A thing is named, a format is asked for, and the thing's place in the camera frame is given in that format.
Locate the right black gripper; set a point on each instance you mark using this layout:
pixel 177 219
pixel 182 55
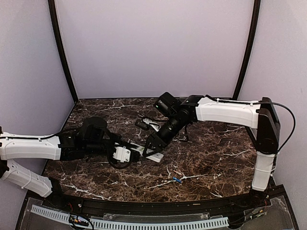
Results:
pixel 155 140

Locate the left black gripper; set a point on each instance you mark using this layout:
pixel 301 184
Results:
pixel 117 137

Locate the white remote control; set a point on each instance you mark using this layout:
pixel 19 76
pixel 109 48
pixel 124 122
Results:
pixel 140 149

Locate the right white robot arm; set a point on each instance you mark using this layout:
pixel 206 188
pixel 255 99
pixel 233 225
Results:
pixel 259 115

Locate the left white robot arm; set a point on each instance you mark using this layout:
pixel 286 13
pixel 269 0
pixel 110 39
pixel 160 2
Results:
pixel 91 138

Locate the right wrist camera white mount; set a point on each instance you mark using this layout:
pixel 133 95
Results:
pixel 146 124

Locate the black front rail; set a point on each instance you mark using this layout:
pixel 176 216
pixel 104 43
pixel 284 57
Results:
pixel 95 207

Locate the small circuit board with wires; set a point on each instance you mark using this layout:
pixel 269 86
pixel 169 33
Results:
pixel 77 221

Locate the white slotted cable duct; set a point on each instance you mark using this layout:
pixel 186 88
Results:
pixel 100 224

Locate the left black frame post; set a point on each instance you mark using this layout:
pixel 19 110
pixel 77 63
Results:
pixel 60 48

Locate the black frame post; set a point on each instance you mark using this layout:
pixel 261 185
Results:
pixel 248 49
pixel 60 48

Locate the right black frame post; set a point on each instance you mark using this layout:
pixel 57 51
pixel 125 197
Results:
pixel 248 49

